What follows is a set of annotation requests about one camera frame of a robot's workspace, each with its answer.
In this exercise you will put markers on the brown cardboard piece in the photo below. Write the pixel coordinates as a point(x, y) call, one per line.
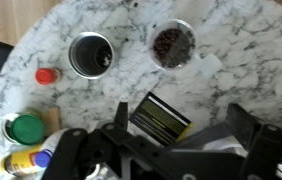
point(52, 120)

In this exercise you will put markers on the clear plastic cup with beans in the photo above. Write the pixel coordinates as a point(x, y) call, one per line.
point(173, 46)

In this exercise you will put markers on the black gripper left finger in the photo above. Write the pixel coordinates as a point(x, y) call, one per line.
point(122, 115)

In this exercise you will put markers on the black and yellow card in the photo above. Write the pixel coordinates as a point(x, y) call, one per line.
point(161, 122)

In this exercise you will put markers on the grey table cloth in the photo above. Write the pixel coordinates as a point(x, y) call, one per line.
point(211, 138)

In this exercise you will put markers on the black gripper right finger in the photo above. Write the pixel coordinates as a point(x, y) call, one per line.
point(239, 120)

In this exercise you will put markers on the green-lidded jar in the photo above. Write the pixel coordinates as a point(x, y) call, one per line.
point(26, 128)

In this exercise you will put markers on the white squeeze bottle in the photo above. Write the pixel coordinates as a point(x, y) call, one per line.
point(52, 140)

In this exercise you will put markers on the yellow bottle with blue cap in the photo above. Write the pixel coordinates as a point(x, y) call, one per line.
point(27, 161)

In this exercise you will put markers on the clear drinking glass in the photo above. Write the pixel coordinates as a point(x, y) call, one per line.
point(91, 55)

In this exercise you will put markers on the clear plastic lid piece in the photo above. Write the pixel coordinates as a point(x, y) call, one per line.
point(211, 65)

